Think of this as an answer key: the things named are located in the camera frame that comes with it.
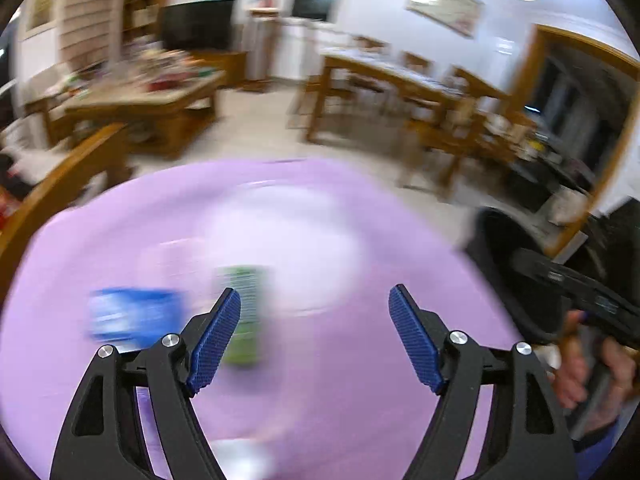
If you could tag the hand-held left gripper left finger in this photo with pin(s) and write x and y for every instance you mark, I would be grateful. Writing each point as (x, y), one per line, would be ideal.
(215, 340)

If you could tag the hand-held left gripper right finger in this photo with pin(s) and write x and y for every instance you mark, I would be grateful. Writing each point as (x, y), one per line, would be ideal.
(415, 340)

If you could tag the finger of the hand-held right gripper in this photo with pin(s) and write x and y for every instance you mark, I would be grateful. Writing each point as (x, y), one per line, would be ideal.
(537, 265)

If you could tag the black trash bin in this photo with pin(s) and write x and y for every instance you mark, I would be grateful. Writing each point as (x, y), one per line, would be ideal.
(500, 270)

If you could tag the white green drink carton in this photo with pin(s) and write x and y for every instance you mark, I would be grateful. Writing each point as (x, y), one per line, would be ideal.
(252, 320)

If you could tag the person's right hand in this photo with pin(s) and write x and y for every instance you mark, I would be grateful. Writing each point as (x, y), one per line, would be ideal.
(570, 370)

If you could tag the blue wet wipe packet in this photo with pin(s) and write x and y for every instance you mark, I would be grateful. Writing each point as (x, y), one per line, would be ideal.
(135, 312)

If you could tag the purple tablecloth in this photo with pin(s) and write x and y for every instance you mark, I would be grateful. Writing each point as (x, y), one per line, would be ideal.
(325, 385)

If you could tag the clear plastic tray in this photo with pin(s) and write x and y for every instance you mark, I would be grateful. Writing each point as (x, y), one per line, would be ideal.
(280, 240)

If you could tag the wooden dining chair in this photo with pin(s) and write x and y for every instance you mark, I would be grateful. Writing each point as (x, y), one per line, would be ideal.
(450, 145)

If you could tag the wooden armchair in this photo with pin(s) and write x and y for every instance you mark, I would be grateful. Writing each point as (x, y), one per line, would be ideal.
(60, 170)

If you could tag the wooden dining table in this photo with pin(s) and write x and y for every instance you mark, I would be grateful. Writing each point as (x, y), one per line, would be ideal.
(400, 80)

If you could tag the wooden coffee table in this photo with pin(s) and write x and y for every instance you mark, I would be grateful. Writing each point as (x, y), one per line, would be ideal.
(150, 110)

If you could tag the wooden television stand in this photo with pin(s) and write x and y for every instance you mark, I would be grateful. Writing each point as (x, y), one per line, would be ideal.
(225, 67)

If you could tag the framed flower painting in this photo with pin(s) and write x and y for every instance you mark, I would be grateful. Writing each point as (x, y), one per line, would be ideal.
(442, 2)

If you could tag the white radiator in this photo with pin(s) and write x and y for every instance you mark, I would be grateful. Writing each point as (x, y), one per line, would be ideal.
(300, 50)

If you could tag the black television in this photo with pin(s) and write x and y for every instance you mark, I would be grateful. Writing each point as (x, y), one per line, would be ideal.
(197, 25)

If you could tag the wooden bookshelf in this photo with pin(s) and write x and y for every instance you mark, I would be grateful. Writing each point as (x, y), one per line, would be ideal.
(145, 5)

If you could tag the red vase with plant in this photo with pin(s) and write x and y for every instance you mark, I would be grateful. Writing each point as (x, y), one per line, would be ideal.
(270, 0)

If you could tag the beige roller blind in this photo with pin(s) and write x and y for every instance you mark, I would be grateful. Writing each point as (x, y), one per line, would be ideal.
(87, 15)

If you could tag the sunflower painting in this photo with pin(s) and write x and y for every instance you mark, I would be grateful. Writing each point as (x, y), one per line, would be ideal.
(41, 10)

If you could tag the wooden door frame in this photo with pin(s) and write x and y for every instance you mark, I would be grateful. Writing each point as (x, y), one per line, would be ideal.
(600, 50)

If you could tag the wooden pedestal stand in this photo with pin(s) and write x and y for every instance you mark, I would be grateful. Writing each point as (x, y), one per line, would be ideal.
(260, 50)

